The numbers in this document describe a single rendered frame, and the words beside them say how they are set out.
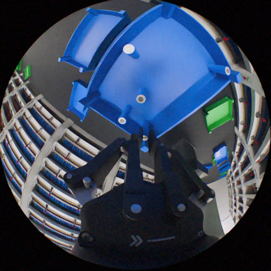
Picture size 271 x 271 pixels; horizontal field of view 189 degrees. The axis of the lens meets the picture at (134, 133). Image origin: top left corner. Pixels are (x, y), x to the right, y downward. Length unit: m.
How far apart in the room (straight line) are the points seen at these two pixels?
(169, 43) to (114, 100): 0.20
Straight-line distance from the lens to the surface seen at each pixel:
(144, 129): 0.20
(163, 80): 0.20
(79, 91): 0.75
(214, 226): 0.48
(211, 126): 0.82
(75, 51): 0.54
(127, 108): 0.20
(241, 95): 0.81
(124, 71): 0.21
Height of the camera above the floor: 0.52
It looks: 45 degrees down
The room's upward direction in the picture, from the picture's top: 167 degrees counter-clockwise
